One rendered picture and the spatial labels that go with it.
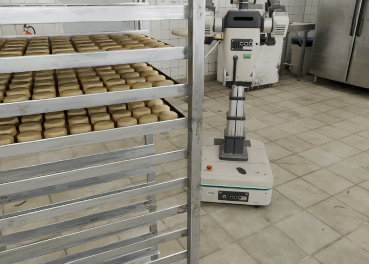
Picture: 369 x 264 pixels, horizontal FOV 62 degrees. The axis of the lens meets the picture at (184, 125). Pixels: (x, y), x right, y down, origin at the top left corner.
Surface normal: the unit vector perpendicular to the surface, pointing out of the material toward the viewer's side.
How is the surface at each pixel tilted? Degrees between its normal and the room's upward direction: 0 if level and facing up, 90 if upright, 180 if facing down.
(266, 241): 0
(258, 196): 90
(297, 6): 90
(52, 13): 90
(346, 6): 90
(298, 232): 0
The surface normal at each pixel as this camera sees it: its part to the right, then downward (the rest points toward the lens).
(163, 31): 0.51, 0.33
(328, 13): -0.86, 0.19
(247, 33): -0.11, 0.38
